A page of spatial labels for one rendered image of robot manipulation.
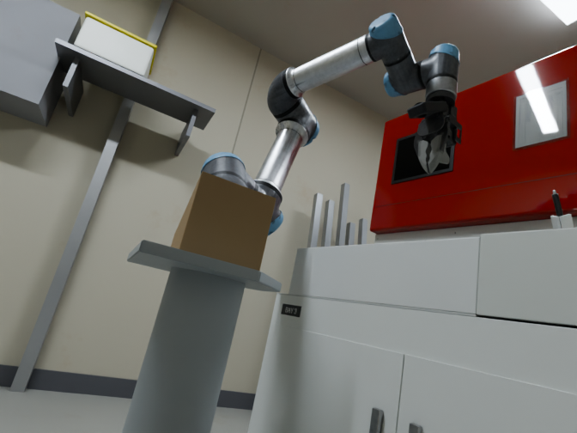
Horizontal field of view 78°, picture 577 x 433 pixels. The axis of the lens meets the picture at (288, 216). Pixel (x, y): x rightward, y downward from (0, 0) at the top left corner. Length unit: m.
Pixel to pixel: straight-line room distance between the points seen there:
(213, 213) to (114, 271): 2.24
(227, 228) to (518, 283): 0.53
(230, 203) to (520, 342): 0.56
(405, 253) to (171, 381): 0.53
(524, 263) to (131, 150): 2.83
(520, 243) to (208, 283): 0.55
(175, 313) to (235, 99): 2.95
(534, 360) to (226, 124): 3.05
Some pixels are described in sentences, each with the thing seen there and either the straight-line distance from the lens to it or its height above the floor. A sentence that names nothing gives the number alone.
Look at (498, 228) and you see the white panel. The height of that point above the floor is 1.20.
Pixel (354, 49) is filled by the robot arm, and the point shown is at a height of 1.47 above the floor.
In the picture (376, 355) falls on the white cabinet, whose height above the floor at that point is 0.71.
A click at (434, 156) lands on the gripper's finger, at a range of 0.91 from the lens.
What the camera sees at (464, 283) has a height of 0.87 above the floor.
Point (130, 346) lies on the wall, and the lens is 2.99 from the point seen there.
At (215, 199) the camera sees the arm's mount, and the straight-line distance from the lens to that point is 0.75.
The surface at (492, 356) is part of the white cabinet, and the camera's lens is 0.69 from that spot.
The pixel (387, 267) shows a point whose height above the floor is 0.90.
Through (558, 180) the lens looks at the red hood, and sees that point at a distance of 1.39.
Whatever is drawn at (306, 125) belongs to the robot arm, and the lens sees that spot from 1.22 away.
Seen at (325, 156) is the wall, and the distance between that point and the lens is 3.76.
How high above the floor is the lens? 0.74
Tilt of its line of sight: 16 degrees up
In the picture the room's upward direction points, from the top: 12 degrees clockwise
